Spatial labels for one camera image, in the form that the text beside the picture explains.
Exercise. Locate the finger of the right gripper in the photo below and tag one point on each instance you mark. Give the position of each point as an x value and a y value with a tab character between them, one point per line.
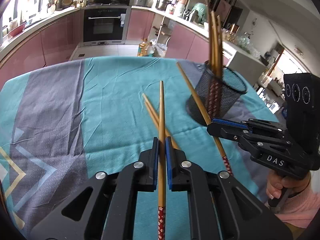
255	126
255	138

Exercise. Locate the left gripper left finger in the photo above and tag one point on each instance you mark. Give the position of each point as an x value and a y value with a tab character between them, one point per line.
104	207

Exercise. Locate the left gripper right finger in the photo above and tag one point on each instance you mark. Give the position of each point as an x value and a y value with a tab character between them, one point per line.
220	207

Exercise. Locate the pink sleeve forearm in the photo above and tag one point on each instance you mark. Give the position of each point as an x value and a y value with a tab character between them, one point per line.
300	210

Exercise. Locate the right hand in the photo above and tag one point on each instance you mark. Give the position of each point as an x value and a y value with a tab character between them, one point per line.
275	184

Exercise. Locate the black mesh utensil holder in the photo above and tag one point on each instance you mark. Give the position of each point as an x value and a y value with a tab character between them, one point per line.
232	87

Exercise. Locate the teal grey tablecloth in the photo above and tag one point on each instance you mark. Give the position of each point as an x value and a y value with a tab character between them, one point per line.
62	124

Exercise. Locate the green oil bottle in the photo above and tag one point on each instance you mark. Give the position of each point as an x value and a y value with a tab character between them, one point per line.
150	50

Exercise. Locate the yellow oil bottle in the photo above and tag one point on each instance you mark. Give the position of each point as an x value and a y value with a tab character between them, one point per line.
143	48

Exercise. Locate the steel stock pot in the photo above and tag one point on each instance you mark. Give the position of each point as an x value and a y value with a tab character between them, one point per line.
162	4

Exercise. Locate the black built-in oven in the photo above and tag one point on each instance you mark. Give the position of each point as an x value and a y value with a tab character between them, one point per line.
105	24

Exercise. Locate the red bowl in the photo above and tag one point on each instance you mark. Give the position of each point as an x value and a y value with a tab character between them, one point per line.
16	31

